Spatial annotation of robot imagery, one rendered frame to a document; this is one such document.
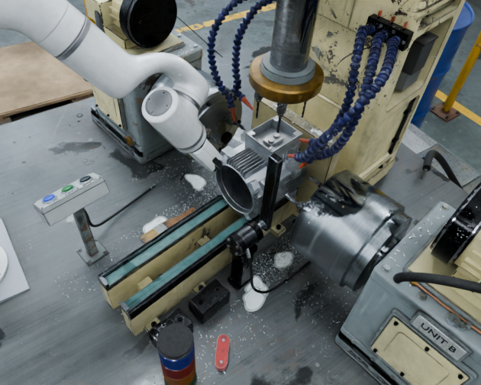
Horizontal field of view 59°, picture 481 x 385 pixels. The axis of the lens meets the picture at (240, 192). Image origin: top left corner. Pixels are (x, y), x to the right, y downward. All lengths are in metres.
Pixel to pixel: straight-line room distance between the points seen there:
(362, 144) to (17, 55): 2.83
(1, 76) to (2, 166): 1.78
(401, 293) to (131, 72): 0.68
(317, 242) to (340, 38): 0.52
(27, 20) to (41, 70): 2.60
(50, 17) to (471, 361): 0.96
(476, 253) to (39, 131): 1.50
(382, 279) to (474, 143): 2.54
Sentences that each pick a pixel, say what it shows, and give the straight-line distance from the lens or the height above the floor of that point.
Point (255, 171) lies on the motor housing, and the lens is 1.14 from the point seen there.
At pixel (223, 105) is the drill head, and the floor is 1.11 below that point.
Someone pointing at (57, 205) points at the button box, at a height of 1.07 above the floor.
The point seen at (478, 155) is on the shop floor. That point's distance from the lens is 3.31.
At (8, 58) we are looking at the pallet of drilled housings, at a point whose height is 0.15.
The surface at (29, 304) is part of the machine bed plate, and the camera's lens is 1.33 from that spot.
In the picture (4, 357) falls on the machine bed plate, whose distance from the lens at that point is 1.28.
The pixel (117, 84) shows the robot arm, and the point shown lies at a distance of 0.85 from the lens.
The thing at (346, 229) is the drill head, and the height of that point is 1.14.
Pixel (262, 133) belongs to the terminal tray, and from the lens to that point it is 1.22.
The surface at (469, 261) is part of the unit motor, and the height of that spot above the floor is 1.28.
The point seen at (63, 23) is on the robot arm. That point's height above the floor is 1.54.
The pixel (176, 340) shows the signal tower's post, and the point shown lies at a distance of 0.74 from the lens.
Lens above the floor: 1.90
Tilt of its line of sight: 48 degrees down
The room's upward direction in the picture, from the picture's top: 5 degrees clockwise
